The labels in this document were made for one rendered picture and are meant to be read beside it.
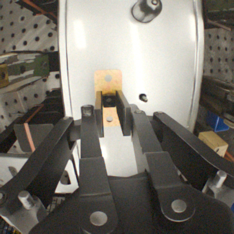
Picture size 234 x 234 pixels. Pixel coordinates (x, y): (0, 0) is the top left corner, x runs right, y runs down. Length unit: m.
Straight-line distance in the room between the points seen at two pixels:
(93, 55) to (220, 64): 0.60
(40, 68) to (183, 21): 0.22
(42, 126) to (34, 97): 0.32
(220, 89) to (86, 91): 0.21
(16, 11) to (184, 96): 0.60
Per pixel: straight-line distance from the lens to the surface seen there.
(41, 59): 0.22
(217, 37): 0.72
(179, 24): 0.24
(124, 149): 0.26
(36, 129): 0.28
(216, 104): 0.28
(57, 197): 0.80
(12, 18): 0.63
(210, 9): 0.31
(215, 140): 0.27
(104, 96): 0.20
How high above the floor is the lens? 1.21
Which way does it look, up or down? 66 degrees down
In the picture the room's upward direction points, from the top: 165 degrees clockwise
